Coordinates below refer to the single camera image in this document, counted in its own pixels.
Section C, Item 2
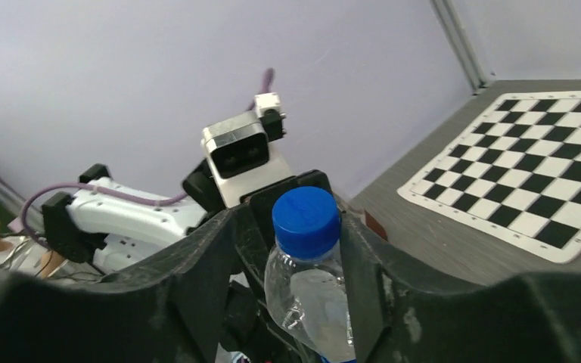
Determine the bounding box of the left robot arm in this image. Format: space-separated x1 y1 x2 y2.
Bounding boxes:
42 164 330 362

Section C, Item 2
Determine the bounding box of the blue bottle cap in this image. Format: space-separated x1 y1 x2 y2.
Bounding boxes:
272 186 341 260

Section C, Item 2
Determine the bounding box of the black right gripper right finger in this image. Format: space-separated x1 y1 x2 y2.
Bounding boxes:
340 215 581 362

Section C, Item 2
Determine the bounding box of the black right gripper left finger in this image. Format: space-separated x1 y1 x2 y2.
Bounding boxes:
0 206 250 362

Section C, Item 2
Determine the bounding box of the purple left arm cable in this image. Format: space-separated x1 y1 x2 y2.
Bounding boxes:
20 67 276 249

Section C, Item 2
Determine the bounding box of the brown wooden metronome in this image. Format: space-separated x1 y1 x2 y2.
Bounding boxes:
364 210 388 241

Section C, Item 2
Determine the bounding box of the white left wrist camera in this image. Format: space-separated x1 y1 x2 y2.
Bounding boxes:
201 92 293 208

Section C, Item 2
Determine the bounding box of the clear bottle blue label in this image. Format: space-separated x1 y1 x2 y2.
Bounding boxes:
264 244 356 362

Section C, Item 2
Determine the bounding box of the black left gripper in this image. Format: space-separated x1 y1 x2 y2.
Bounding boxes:
181 159 334 363

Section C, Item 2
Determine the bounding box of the black white chessboard mat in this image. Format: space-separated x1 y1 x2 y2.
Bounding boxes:
398 91 581 264

